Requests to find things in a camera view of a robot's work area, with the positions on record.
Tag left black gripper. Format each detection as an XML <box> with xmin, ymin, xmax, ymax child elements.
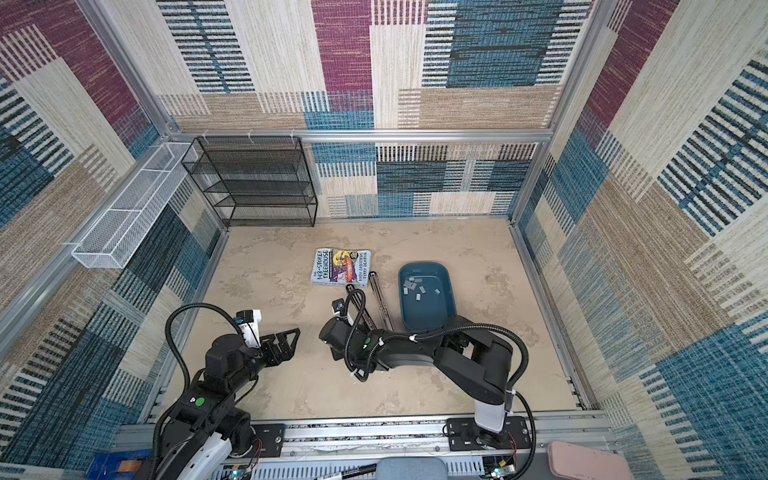
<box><xmin>228</xmin><ymin>326</ymin><xmax>298</xmax><ymax>395</ymax></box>

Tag teal plastic tray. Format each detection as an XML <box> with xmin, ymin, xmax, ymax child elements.
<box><xmin>398</xmin><ymin>262</ymin><xmax>456</xmax><ymax>331</ymax></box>

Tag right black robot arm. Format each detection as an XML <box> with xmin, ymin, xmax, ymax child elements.
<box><xmin>319</xmin><ymin>288</ymin><xmax>530</xmax><ymax>449</ymax></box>

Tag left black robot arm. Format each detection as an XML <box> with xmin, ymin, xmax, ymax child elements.
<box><xmin>135</xmin><ymin>302</ymin><xmax>301</xmax><ymax>479</ymax></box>

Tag treehouse paperback book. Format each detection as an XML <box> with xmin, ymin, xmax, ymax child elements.
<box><xmin>310</xmin><ymin>248</ymin><xmax>372</xmax><ymax>288</ymax></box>

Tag staple strips in tray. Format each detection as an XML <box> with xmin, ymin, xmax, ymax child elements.
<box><xmin>401</xmin><ymin>276</ymin><xmax>443</xmax><ymax>299</ymax></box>

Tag grey blue chair back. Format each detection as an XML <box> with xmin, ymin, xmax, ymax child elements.
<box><xmin>375</xmin><ymin>457</ymin><xmax>448</xmax><ymax>480</ymax></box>

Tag blue box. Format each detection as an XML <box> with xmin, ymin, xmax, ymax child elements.
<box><xmin>84</xmin><ymin>449</ymin><xmax>151</xmax><ymax>480</ymax></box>

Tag pink case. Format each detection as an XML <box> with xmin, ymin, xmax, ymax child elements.
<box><xmin>547</xmin><ymin>441</ymin><xmax>633</xmax><ymax>480</ymax></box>

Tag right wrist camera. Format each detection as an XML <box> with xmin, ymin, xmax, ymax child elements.
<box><xmin>331</xmin><ymin>298</ymin><xmax>348</xmax><ymax>318</ymax></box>

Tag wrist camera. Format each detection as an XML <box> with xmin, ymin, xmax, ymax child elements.
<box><xmin>331</xmin><ymin>298</ymin><xmax>348</xmax><ymax>318</ymax></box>
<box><xmin>234</xmin><ymin>309</ymin><xmax>262</xmax><ymax>348</ymax></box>

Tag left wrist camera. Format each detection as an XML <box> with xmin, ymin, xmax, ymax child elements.
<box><xmin>234</xmin><ymin>309</ymin><xmax>262</xmax><ymax>348</ymax></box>

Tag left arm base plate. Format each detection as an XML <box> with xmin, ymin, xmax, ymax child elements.
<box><xmin>250</xmin><ymin>423</ymin><xmax>286</xmax><ymax>461</ymax></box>

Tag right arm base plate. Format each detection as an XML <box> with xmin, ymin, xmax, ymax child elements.
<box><xmin>442</xmin><ymin>416</ymin><xmax>532</xmax><ymax>451</ymax></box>

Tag black wire mesh shelf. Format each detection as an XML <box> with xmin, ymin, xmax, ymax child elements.
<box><xmin>181</xmin><ymin>136</ymin><xmax>318</xmax><ymax>228</ymax></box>

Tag white wire mesh basket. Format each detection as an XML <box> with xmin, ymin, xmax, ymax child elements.
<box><xmin>72</xmin><ymin>142</ymin><xmax>190</xmax><ymax>269</ymax></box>

